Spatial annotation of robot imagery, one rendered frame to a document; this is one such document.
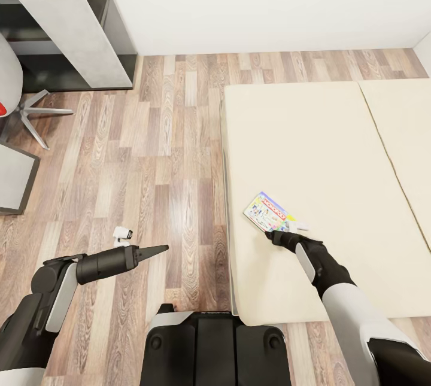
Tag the board game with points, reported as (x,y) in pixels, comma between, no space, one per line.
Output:
(267,215)

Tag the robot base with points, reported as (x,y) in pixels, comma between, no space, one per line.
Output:
(212,349)

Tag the desk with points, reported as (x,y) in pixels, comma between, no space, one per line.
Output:
(98,54)

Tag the swivel chair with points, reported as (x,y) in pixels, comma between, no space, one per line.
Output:
(11,82)

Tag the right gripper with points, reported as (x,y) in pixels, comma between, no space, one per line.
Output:
(281,238)

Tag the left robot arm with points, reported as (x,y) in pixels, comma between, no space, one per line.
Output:
(27,336)

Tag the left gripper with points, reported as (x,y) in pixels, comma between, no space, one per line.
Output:
(122,259)

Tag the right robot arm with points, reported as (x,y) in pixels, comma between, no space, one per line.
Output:
(377,353)

